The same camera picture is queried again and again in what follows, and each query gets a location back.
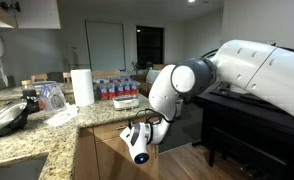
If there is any black piano bench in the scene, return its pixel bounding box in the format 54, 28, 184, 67
208, 126, 288, 178

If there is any wooden cabinet door with handle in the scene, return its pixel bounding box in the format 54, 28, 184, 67
95, 134, 160, 180

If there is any green house plant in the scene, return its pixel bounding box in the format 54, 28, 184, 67
131, 59, 145, 75

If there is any white rectangular dish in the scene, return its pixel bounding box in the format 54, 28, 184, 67
112, 95, 141, 111

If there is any white open cabinet door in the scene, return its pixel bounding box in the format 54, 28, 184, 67
14, 0, 62, 30

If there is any dark sink basin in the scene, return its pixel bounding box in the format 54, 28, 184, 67
0, 153, 50, 180

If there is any narrow wooden chair back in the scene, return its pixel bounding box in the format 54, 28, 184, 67
62, 71, 72, 84

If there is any white projector screen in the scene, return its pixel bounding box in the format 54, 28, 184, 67
84, 20, 127, 72

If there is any black upright piano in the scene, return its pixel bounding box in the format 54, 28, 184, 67
195, 87, 294, 180

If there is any red label water bottle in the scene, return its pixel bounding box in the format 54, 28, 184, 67
123, 78, 132, 97
107, 79, 116, 100
115, 78, 125, 98
130, 78, 139, 96
98, 79, 108, 101

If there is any wooden base cabinet body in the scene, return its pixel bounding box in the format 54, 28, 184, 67
74, 116, 160, 180

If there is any clear plastic bag of bottles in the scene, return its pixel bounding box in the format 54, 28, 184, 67
38, 83, 68, 113

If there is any white waste bin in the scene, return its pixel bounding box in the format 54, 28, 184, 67
174, 98, 185, 118

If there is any white paper sheet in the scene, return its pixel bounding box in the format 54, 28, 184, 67
44, 105, 79, 128

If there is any black pan with lid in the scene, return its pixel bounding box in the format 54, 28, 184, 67
0, 89, 40, 139

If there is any white paper towel roll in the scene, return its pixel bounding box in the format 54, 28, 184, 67
70, 68, 96, 108

